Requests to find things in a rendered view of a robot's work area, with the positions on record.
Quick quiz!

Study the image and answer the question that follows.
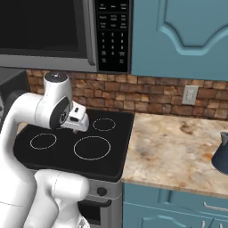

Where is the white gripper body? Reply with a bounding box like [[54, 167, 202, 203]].
[[60, 113, 90, 134]]

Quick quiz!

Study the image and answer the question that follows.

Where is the black hob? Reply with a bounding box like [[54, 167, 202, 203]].
[[12, 109, 135, 183]]

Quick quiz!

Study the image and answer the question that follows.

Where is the black oven knob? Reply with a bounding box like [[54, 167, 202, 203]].
[[96, 186, 108, 198]]

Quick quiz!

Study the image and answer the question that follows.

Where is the dark grey appliance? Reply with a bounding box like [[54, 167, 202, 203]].
[[0, 67, 31, 132]]

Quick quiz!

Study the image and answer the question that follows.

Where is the black and steel microwave oven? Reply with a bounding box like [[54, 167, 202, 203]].
[[0, 0, 134, 75]]

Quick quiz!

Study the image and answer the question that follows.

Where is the blue drawer front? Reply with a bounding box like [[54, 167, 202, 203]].
[[122, 183, 228, 217]]

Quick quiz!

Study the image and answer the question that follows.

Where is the microwave oven door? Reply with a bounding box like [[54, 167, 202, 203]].
[[0, 0, 99, 73]]

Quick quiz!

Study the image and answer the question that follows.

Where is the blue base cupboard door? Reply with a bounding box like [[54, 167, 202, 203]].
[[122, 202, 208, 228]]

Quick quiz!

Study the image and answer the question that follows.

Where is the dark blue kettle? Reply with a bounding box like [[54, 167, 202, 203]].
[[211, 131, 228, 176]]

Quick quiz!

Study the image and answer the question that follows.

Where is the black oven door handle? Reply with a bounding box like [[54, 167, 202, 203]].
[[77, 199, 113, 208]]

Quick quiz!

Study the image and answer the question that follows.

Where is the grey microwave door handle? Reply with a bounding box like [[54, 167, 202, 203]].
[[81, 0, 98, 67]]

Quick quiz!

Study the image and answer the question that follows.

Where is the grey wall socket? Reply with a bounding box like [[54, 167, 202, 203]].
[[181, 85, 200, 106]]

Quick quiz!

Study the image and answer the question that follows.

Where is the blue wall cupboard door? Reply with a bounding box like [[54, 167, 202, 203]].
[[131, 0, 228, 82]]

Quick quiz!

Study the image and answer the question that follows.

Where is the silver drawer handle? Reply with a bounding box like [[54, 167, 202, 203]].
[[203, 201, 228, 213]]

